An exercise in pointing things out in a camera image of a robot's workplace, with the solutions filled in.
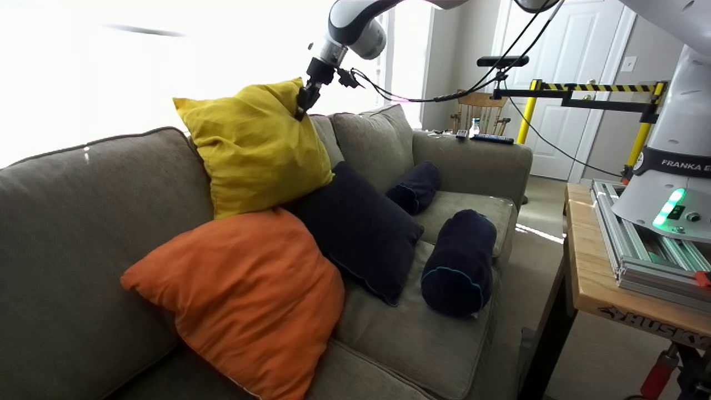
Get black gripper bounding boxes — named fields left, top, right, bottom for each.
left=293, top=57, right=340, bottom=122

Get yellow square pillow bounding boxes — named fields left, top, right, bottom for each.
left=173, top=74, right=337, bottom=222

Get navy square pillow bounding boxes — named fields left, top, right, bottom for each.
left=283, top=159, right=427, bottom=306

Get small navy bolster pillow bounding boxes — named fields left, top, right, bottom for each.
left=383, top=159, right=442, bottom=217

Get orange square pillow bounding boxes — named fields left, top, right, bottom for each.
left=117, top=206, right=349, bottom=400

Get large navy bolster pillow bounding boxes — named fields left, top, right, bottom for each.
left=420, top=206, right=500, bottom=320

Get wooden chair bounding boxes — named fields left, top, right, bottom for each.
left=448, top=87, right=514, bottom=139

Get small black device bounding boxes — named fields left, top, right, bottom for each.
left=467, top=130, right=518, bottom=146

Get grey fabric sofa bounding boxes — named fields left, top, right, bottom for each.
left=0, top=101, right=536, bottom=400

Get white panel door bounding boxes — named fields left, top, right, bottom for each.
left=486, top=0, right=643, bottom=183

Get yellow black striped stand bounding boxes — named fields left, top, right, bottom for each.
left=491, top=74, right=668, bottom=180

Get wooden work table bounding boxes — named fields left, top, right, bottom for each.
left=518, top=180, right=711, bottom=400

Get aluminium mounting rails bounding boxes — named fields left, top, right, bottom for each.
left=588, top=177, right=711, bottom=312

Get red clamp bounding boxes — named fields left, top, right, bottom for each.
left=638, top=342, right=683, bottom=400

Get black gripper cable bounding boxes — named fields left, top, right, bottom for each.
left=340, top=0, right=569, bottom=107

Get black camera on stand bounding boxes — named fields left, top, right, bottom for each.
left=474, top=53, right=530, bottom=96

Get thin black camera cable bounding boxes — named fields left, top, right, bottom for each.
left=504, top=96, right=624, bottom=180

